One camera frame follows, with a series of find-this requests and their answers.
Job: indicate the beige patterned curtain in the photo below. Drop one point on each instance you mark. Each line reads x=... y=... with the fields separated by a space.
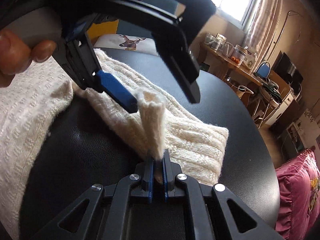
x=263 y=26

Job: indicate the black television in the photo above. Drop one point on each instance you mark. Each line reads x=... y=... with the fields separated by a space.
x=288 y=71

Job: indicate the pink ruffled bedding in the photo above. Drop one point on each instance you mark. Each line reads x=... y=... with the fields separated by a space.
x=298 y=181

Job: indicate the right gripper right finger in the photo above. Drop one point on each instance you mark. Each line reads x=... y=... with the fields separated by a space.
x=212 y=212

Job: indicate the person's left hand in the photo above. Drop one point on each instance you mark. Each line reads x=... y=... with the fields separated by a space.
x=16 y=56

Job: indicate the glass jars on table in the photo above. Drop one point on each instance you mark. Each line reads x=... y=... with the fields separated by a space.
x=241 y=55

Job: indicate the cream knitted sweater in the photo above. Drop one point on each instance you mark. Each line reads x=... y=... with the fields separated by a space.
x=33 y=100

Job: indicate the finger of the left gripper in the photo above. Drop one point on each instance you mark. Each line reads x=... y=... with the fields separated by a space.
x=172 y=47
x=78 y=59

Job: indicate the blue folding chair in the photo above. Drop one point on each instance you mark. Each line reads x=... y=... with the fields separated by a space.
x=263 y=70

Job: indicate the wooden side table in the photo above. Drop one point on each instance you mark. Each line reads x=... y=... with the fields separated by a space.
x=231 y=65

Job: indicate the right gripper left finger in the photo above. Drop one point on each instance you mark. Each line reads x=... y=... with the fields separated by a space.
x=101 y=211

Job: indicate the white deer print cushion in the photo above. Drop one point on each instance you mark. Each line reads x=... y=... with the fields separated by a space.
x=129 y=43

